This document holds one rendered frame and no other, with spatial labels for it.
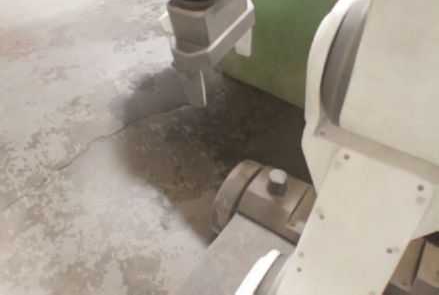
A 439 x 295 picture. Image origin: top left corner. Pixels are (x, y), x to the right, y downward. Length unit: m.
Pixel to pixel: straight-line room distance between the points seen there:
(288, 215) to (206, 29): 0.46
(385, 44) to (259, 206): 0.50
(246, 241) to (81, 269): 0.43
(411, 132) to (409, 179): 0.08
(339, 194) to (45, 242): 0.81
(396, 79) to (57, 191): 0.99
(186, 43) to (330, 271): 0.30
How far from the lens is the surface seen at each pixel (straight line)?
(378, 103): 0.30
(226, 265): 0.68
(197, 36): 0.35
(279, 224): 0.71
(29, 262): 1.01
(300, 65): 1.19
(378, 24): 0.27
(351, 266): 0.42
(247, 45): 0.46
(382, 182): 0.38
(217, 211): 0.77
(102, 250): 0.94
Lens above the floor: 0.78
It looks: 42 degrees down
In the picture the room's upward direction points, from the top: 2 degrees counter-clockwise
